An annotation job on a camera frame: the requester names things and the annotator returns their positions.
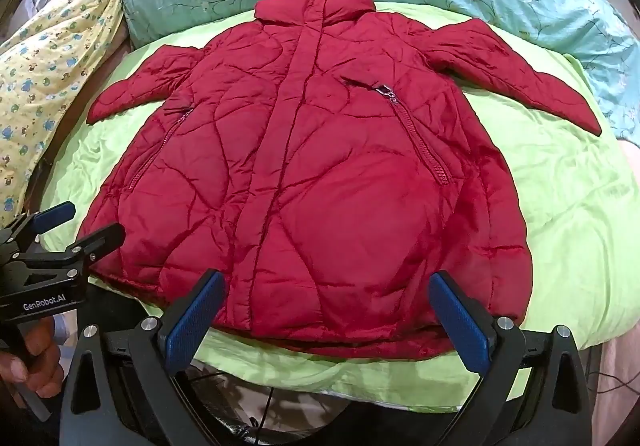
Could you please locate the light green blanket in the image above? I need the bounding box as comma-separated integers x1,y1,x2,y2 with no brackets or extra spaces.
37,0,640,414

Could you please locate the yellow printed cloth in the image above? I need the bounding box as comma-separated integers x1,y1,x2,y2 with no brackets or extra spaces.
0,0,126,229

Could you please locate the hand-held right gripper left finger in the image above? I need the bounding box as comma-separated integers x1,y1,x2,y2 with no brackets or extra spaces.
62,268,228,446

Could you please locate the thin black cable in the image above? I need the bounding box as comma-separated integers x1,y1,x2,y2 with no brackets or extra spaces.
586,367,640,397
246,385,275,433

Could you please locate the red quilted jacket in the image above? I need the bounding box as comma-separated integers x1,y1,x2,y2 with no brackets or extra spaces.
77,0,603,361

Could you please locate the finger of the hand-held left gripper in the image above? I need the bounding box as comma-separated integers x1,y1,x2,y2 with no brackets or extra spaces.
14,223,126,285
0,200,77,258

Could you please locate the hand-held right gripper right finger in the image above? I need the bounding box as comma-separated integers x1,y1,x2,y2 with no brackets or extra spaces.
427,270,593,446

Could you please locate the person's left hand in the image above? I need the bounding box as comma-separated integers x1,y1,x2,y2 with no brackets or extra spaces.
0,315,67,396

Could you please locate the pink bed sheet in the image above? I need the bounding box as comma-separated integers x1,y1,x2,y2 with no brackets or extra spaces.
597,323,640,432

